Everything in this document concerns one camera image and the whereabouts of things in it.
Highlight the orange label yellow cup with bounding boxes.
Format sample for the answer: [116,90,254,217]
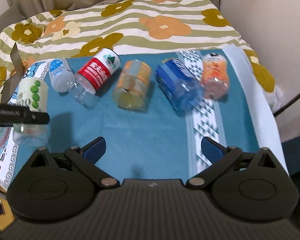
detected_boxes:
[113,59,152,111]

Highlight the blue label clear cup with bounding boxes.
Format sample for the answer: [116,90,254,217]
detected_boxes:
[154,58,204,112]

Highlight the frosted white blue-label cup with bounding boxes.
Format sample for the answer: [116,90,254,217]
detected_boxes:
[49,59,75,93]

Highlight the orange cartoon label cup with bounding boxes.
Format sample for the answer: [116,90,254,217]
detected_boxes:
[200,53,229,100]

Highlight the teal patterned cloth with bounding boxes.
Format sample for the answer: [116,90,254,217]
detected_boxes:
[0,43,291,189]

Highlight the floral striped blanket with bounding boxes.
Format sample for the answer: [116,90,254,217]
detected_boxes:
[0,0,281,111]

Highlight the green dotted label cup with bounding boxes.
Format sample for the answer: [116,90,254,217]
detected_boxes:
[13,77,49,147]

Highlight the red Nongfu label cup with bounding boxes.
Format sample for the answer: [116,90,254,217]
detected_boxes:
[69,48,121,109]

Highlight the black cable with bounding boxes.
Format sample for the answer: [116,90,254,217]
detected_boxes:
[272,83,300,118]

